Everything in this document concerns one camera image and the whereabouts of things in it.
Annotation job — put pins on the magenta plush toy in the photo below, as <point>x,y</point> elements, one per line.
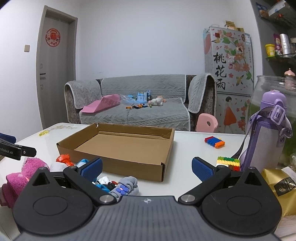
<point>20,176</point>

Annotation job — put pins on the wall light switch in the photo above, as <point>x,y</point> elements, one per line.
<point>27,48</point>

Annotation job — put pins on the colourful block cube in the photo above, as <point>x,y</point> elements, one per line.
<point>227,162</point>

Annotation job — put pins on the colourful block stick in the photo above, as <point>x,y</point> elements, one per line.
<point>215,141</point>

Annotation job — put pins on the yellow paper scrap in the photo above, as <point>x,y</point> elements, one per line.
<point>44,132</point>

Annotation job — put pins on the brown cardboard box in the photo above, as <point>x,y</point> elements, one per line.
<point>120,148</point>

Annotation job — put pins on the blue toy castle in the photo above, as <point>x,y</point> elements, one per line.
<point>141,97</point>

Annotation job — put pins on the boxes on fridge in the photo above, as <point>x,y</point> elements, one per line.
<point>233,26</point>

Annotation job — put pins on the red orange plastic toy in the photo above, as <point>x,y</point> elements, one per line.
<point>63,159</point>

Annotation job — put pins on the gold bag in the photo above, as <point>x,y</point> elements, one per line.
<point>279,190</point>

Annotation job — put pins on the clear plastic bag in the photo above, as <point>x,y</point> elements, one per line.
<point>126,99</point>

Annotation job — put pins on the red round door decoration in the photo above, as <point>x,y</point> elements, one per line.
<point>53,37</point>

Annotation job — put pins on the grey door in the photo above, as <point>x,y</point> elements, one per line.
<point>55,88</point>

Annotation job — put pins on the small white toy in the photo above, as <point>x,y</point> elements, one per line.
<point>103,179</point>

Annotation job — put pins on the pink child chair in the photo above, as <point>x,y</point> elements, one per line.
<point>205,124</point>

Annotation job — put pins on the purple packet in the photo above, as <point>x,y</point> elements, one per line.
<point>276,44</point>

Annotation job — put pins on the silver roll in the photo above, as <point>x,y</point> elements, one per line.
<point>285,44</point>

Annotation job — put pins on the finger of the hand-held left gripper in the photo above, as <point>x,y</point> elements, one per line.
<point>7,138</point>
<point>13,151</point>

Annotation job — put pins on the grey shelf cabinet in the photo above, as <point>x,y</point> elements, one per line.
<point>261,34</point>

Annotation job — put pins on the flower decorated fridge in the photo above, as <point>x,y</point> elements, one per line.
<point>229,69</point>

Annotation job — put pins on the glass fish bowl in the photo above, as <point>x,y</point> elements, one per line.
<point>289,97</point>

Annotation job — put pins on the purple water bottle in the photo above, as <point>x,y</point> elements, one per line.
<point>266,139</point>

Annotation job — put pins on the grey blue plush toy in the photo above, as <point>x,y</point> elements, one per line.
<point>127,184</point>

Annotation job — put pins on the mouse figure toy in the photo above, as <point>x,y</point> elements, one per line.
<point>108,185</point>

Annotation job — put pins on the blue ribbed toy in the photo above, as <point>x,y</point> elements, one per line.
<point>82,162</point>

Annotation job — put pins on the loose toy blocks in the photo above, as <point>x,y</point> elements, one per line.
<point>137,106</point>

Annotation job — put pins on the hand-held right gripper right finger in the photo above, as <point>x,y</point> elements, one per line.
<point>202,169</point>

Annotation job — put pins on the grey covered sofa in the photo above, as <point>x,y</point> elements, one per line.
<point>143,115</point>

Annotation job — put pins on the yellow cup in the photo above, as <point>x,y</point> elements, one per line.
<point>270,49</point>

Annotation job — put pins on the small plush toy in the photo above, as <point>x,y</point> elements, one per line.
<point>157,101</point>

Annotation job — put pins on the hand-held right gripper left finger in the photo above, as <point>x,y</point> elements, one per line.
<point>92,168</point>

